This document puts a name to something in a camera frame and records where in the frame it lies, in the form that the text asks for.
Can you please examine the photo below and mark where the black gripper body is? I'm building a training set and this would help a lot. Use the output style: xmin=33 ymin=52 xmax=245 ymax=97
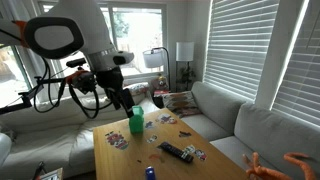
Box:
xmin=96 ymin=66 xmax=125 ymax=97

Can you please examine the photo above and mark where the blue toy car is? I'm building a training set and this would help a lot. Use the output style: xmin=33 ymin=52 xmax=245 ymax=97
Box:
xmin=145 ymin=166 xmax=156 ymax=180

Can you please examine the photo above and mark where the small stuffed toy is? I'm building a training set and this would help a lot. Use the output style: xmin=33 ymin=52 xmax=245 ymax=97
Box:
xmin=151 ymin=73 xmax=169 ymax=91

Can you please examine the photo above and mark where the orange rubber tentacle toy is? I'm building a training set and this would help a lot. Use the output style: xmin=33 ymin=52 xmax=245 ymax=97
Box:
xmin=242 ymin=151 xmax=318 ymax=180

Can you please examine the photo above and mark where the green plastic container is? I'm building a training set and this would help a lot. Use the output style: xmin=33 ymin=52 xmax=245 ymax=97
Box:
xmin=128 ymin=105 xmax=145 ymax=135

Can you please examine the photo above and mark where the red box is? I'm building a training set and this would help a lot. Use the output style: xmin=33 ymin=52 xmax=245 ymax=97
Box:
xmin=153 ymin=89 xmax=170 ymax=98

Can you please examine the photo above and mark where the large red green sticker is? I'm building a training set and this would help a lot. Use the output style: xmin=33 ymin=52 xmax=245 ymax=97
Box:
xmin=104 ymin=130 xmax=130 ymax=151

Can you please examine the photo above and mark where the white red cartoon sticker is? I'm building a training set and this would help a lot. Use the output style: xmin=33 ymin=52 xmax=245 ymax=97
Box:
xmin=155 ymin=113 xmax=178 ymax=125

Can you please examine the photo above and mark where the small white green sticker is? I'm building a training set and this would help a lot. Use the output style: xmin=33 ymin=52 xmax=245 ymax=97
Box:
xmin=146 ymin=134 xmax=159 ymax=144

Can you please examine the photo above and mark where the arc floor lamp white shade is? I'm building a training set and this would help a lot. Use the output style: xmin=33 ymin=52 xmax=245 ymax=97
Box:
xmin=142 ymin=46 xmax=172 ymax=93

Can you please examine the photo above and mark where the orange brown patterned cushion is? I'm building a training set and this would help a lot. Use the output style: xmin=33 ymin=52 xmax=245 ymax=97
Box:
xmin=162 ymin=90 xmax=203 ymax=119

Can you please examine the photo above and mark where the white framed sliding window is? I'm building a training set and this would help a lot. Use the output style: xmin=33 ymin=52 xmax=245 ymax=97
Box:
xmin=33 ymin=0 xmax=168 ymax=88

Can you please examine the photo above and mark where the small dark sticker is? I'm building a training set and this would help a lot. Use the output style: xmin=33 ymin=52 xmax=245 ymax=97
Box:
xmin=178 ymin=130 xmax=193 ymax=138

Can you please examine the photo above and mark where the green potted plant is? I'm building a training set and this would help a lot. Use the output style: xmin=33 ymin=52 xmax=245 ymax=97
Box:
xmin=176 ymin=64 xmax=197 ymax=92

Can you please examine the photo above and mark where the black remote control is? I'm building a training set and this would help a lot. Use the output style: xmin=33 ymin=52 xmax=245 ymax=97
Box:
xmin=157 ymin=141 xmax=195 ymax=164

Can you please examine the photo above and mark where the white green striped sticker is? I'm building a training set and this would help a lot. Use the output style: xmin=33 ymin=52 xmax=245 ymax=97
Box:
xmin=182 ymin=144 xmax=197 ymax=155

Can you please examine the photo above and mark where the floor lamp cylindrical white shade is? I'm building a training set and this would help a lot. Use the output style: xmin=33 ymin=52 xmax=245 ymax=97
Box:
xmin=175 ymin=41 xmax=195 ymax=93

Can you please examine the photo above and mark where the white leather sofa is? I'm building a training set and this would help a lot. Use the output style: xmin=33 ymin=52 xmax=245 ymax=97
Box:
xmin=0 ymin=82 xmax=161 ymax=179

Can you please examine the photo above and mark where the red white character sticker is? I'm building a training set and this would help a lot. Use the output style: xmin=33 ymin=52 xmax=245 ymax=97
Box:
xmin=194 ymin=148 xmax=208 ymax=162

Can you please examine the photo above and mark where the wide white window blind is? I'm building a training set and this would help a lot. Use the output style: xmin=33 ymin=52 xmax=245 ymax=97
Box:
xmin=203 ymin=0 xmax=280 ymax=103

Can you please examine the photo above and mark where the grey fabric sofa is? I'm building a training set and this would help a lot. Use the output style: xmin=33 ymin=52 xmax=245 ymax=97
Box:
xmin=179 ymin=80 xmax=320 ymax=180

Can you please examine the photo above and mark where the narrow white window blind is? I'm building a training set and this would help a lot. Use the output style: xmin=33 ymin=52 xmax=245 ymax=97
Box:
xmin=271 ymin=0 xmax=320 ymax=128

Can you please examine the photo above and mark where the black wrist camera orange mount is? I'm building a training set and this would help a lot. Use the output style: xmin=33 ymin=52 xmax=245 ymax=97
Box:
xmin=65 ymin=69 xmax=98 ymax=95

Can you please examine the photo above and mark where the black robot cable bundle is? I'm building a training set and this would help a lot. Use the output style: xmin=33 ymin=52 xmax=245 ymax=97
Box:
xmin=33 ymin=56 xmax=114 ymax=120

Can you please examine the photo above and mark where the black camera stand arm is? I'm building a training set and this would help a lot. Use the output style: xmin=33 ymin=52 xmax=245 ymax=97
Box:
xmin=0 ymin=76 xmax=68 ymax=116

